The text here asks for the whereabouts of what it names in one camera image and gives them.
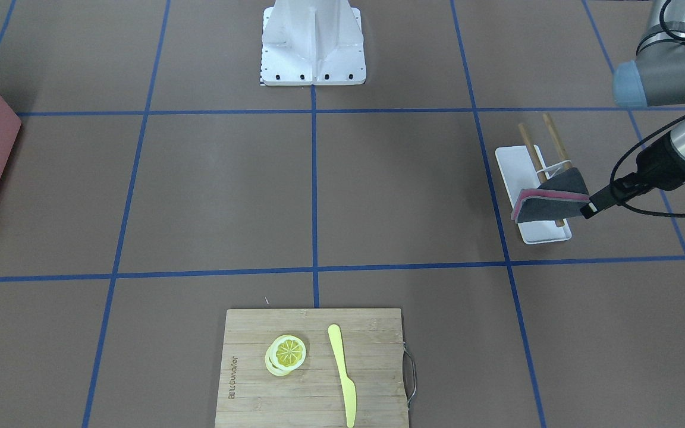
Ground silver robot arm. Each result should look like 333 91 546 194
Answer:
580 1 685 219

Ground yellow plastic knife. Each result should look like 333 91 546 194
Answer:
327 323 358 427

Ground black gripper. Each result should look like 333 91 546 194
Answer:
580 135 685 219

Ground yellow lemon slices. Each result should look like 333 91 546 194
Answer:
265 334 307 377

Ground grey and pink cloth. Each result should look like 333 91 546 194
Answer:
511 168 590 224

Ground bamboo cutting board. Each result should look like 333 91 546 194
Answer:
215 309 410 427

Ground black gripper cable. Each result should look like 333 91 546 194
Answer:
609 106 685 218

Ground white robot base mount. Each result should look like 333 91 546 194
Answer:
259 1 367 86

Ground white rack tray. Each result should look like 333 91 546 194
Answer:
495 145 573 246

